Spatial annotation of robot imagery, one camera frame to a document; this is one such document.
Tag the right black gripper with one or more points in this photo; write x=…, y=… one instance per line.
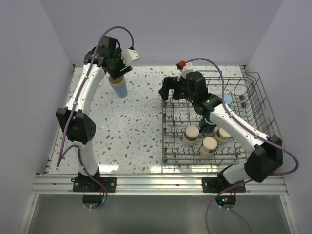
x=170, y=82

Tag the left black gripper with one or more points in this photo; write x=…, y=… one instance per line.
x=123, y=69

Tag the tall beige cup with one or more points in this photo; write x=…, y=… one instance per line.
x=116, y=83

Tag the blue plastic cup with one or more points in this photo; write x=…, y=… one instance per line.
x=120, y=89

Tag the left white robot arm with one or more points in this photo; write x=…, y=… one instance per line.
x=74, y=119

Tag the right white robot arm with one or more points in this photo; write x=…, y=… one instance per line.
x=265, y=152

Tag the dark green mug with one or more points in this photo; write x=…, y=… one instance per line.
x=206, y=126

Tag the beige brown cup left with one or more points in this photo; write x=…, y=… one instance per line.
x=190, y=135

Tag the beige brown cup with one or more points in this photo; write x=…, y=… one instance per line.
x=208, y=147
x=190, y=135
x=221, y=136

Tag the light blue ceramic mug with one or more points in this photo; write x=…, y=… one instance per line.
x=228, y=99

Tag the beige brown cup middle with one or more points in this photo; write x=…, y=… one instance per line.
x=208, y=147

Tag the beige brown cup right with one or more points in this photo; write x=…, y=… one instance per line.
x=221, y=136

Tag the right round controller board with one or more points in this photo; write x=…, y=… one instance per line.
x=226, y=201

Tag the round controller board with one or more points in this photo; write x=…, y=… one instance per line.
x=226, y=201
x=92, y=199

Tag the left round controller board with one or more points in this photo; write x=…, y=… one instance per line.
x=92, y=199

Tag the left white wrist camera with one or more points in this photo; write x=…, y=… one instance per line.
x=128, y=56

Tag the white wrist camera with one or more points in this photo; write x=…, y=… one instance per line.
x=184, y=68
x=128, y=56

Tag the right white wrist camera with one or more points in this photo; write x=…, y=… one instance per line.
x=184, y=68

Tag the grey wire dish rack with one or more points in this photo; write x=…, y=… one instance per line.
x=249, y=101

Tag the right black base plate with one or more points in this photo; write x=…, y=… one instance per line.
x=215, y=184

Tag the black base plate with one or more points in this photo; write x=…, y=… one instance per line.
x=215, y=184
x=84, y=184

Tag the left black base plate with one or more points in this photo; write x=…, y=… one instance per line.
x=84, y=184

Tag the aluminium mounting rail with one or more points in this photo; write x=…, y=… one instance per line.
x=155, y=184

